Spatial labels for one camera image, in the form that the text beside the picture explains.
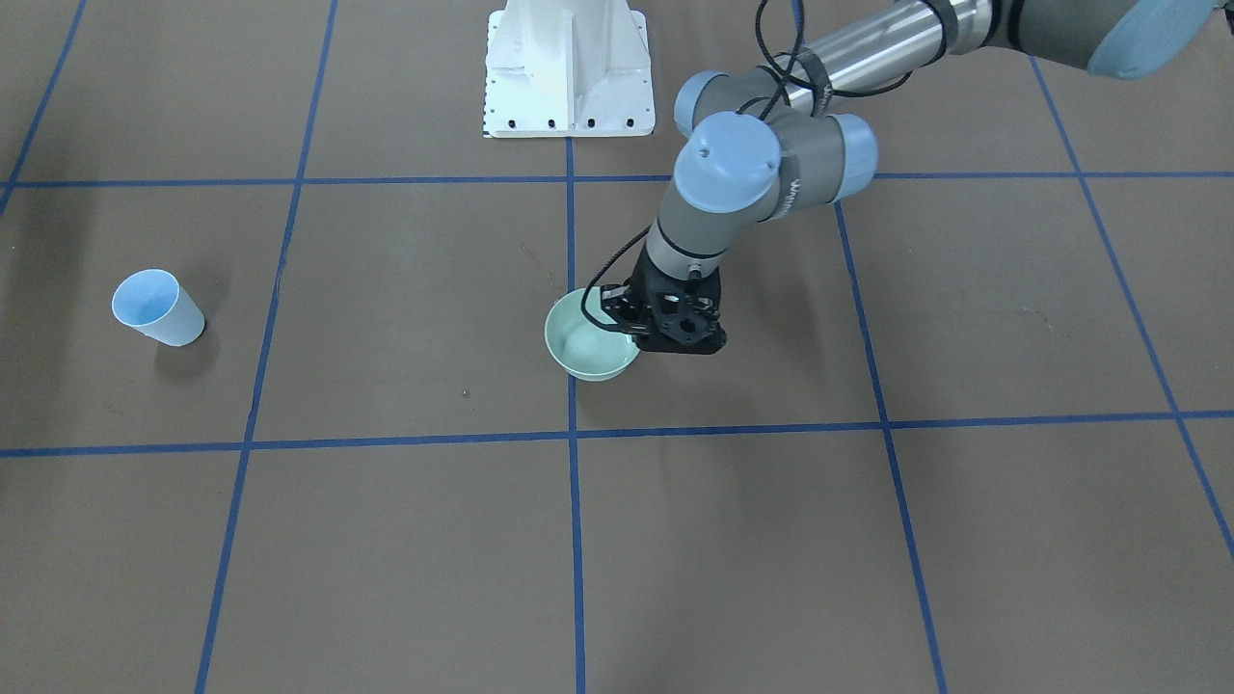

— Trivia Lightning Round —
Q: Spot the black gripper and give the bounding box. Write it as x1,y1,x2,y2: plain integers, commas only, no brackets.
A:
600,265,728,354

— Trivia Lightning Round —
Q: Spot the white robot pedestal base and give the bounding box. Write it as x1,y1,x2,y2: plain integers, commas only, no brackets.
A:
482,1,656,138

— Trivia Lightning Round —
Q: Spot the light blue paper cup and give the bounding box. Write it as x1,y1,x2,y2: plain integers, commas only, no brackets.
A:
111,268,206,348

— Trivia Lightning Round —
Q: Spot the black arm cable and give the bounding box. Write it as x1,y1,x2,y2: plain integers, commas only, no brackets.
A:
580,0,917,333

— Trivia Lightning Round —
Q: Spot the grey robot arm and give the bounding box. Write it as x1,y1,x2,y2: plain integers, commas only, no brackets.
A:
580,1,1232,354

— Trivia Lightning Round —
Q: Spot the light green ceramic bowl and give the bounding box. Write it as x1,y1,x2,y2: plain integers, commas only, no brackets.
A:
544,288,640,382

